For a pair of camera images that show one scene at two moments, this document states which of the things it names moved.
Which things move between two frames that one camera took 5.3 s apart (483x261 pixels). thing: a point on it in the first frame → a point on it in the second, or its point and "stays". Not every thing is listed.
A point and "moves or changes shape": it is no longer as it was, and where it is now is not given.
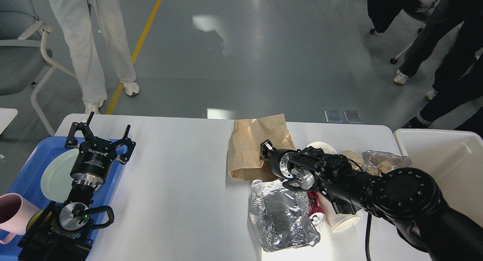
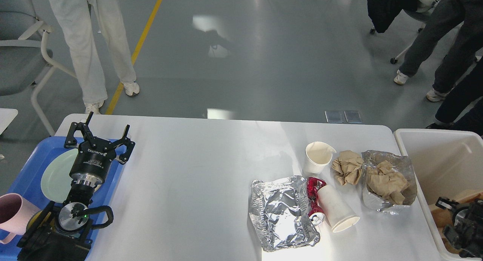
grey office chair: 24,60 stays
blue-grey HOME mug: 39,219 moves or changes shape
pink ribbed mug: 15,211 stays
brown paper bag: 244,162 moves or changes shape
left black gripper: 92,163 stays
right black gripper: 278,158 → 446,203
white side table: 6,115 stays
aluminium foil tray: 278,213 stays
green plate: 56,180 stays
